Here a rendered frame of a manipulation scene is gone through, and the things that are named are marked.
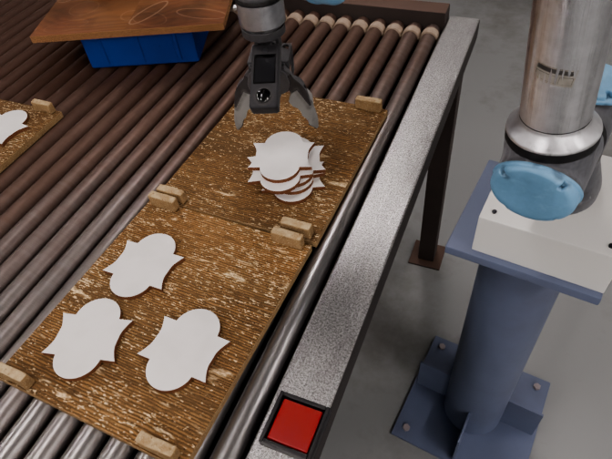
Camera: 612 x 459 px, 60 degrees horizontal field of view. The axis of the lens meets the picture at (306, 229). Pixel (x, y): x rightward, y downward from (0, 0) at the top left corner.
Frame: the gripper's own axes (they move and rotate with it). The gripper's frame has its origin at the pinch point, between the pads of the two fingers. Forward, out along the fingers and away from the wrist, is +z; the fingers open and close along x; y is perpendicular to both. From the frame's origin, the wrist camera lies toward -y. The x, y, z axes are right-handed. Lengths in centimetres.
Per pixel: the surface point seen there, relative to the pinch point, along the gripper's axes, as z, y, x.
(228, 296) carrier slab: 10.2, -30.2, 5.9
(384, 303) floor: 104, 32, -23
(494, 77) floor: 104, 177, -84
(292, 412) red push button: 11, -49, -7
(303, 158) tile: 5.4, -1.3, -4.6
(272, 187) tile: 6.4, -8.3, 0.6
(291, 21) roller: 12, 67, 5
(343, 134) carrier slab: 10.2, 11.9, -11.7
